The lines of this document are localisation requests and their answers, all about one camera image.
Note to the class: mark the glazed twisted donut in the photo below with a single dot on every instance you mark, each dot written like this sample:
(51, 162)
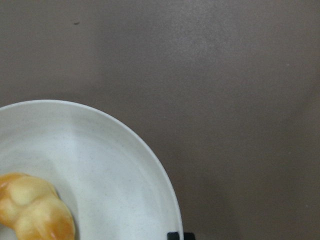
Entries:
(32, 208)

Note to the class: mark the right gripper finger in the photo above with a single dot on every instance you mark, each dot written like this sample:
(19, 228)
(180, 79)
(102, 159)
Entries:
(172, 236)

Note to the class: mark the white round plate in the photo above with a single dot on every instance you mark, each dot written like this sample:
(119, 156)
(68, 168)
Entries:
(112, 182)

